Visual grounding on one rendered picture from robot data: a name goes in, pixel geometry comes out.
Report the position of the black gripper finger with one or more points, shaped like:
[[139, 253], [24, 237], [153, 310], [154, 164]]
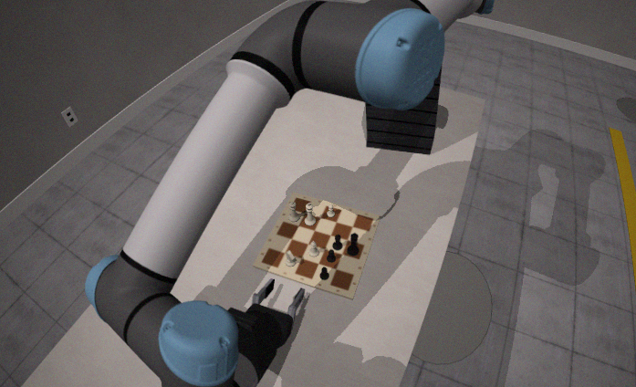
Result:
[[264, 292], [293, 307]]

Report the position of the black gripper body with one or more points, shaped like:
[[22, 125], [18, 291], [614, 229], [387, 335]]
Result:
[[254, 361]]

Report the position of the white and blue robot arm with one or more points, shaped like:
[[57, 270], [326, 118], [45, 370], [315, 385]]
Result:
[[384, 52]]

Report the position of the brown and cream chessboard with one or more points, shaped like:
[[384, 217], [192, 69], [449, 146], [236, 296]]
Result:
[[345, 271]]

